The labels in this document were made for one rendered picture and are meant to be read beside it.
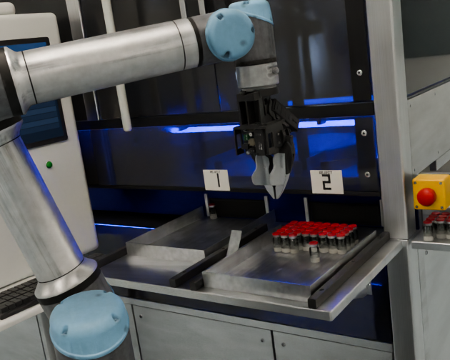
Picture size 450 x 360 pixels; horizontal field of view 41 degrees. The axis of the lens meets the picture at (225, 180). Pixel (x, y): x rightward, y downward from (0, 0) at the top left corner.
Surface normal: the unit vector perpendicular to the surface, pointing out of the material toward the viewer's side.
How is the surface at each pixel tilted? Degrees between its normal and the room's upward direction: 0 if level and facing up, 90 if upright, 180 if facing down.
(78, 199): 90
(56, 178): 90
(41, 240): 91
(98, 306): 8
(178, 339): 90
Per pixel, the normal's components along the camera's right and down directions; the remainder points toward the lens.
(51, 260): 0.29, 0.18
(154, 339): -0.56, 0.25
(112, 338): 0.71, 0.01
